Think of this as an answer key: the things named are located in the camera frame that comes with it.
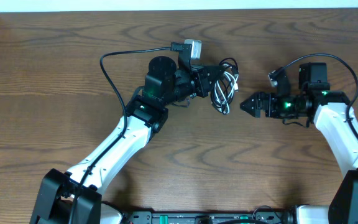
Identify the right camera black cable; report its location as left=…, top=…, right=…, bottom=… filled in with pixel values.
left=275, top=53, right=358, bottom=169

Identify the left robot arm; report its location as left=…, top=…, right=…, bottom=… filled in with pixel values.
left=30, top=56, right=224, bottom=223

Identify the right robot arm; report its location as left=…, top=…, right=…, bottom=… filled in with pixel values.
left=240, top=63, right=358, bottom=223

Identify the black usb cable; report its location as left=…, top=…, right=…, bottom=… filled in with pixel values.
left=209, top=57, right=240, bottom=110

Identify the white usb cable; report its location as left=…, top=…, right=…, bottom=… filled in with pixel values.
left=211, top=63, right=239, bottom=115

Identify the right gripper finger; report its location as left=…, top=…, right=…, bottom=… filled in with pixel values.
left=240, top=101, right=260, bottom=118
left=241, top=91, right=261, bottom=105

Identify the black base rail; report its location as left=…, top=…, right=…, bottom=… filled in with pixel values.
left=112, top=205, right=297, bottom=224

